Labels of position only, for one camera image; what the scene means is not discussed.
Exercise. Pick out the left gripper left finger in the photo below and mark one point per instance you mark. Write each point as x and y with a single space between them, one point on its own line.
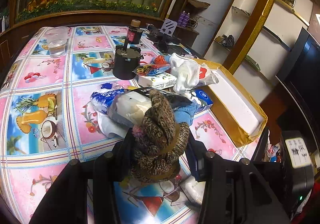
66 199

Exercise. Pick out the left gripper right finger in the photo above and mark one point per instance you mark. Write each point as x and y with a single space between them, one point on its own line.
234 192

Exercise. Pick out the brown knitted hat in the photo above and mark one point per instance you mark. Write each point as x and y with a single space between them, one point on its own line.
159 142

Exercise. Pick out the blue knitted cloth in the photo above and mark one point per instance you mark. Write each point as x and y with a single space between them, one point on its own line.
185 114

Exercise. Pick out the blue Vinda tissue box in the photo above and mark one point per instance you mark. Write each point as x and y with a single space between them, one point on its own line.
200 98

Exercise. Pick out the blue white Vinda soft pack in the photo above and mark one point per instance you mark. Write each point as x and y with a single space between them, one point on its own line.
102 99

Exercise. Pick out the white cloth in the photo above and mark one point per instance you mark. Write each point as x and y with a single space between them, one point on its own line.
187 73

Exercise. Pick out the lemon print tissue pack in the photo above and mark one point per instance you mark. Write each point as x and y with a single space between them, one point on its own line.
158 81

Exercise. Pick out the white sock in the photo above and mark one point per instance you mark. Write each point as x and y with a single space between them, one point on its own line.
110 128

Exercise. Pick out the red white plastic package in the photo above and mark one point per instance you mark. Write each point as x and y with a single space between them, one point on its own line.
202 73

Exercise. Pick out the black printer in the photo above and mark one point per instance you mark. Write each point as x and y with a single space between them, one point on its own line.
292 179

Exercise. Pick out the yellow cardboard box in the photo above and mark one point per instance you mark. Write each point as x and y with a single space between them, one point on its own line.
236 110

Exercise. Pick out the floral picture tablecloth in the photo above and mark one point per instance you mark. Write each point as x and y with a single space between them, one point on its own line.
47 120

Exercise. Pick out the black television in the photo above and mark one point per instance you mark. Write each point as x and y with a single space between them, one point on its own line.
300 75

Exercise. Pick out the black items on shelf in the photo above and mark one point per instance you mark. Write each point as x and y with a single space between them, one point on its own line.
227 41

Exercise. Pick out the black motor with shaft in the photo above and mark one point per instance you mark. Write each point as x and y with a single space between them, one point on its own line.
126 60

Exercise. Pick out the clear plastic cup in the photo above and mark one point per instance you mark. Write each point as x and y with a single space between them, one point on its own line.
56 41

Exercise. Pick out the black device on table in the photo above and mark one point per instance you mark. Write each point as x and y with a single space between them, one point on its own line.
161 40

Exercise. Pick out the grey perforated phone stand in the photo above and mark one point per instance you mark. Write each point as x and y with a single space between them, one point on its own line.
168 27

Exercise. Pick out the purple bottle left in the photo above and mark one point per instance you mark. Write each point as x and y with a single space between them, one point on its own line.
181 18

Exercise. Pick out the purple bottle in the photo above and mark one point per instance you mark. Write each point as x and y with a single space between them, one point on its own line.
186 19
181 18

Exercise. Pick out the purple bottle right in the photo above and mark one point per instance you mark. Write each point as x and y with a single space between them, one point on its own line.
186 19

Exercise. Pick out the dark bottle with cork cap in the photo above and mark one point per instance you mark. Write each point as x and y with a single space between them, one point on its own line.
134 33

